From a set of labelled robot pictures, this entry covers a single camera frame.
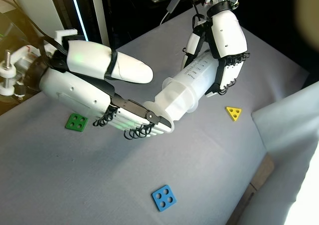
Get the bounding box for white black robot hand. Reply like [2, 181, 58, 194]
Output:
[181, 7, 250, 98]
[39, 40, 175, 140]

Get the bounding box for large clear plastic syringe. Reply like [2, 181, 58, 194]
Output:
[143, 49, 221, 133]

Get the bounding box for green square four-hole block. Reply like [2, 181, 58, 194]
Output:
[65, 112, 89, 132]

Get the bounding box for yellow triangle three-hole block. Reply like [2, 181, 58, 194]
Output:
[225, 106, 242, 122]

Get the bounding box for blurred tan object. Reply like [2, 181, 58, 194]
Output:
[293, 0, 319, 53]

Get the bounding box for white column with light strip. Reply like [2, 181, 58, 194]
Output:
[8, 0, 110, 49]

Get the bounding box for pale grey draped cloth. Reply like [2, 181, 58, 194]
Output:
[231, 82, 319, 225]

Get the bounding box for blue square four-hole block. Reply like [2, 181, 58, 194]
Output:
[151, 184, 178, 213]

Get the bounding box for brown cardboard piece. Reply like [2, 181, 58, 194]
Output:
[225, 154, 275, 225]

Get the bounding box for white cable with grey adapter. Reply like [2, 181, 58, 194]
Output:
[159, 0, 187, 25]

